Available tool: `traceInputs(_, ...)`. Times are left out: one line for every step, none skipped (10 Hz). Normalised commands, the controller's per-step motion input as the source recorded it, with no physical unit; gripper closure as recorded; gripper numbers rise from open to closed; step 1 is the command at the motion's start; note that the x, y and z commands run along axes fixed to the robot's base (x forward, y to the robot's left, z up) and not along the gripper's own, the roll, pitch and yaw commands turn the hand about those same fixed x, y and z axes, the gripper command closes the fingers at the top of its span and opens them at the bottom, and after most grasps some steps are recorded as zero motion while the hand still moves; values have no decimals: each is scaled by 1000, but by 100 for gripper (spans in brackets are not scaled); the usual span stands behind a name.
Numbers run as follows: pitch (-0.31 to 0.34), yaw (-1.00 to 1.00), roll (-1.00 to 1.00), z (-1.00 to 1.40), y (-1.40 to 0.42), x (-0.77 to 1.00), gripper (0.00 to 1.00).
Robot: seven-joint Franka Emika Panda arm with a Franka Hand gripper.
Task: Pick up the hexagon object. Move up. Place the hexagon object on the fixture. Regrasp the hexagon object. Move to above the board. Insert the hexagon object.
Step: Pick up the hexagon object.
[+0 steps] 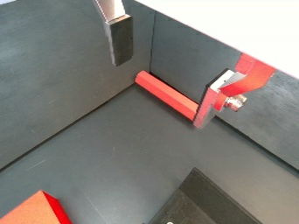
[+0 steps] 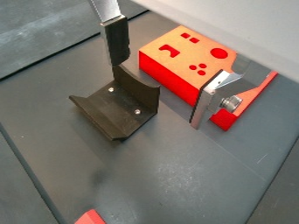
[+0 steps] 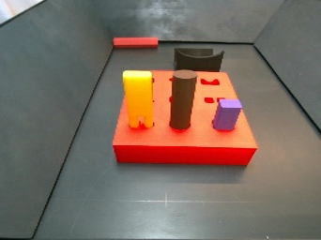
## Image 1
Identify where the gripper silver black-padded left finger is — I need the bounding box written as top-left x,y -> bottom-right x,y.
92,0 -> 133,67

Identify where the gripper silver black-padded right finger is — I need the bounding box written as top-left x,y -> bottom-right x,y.
193,53 -> 276,128

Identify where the red hexagon peg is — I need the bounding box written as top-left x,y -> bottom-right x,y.
134,71 -> 199,121

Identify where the red shape-sorting block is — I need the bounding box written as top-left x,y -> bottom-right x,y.
0,191 -> 72,224

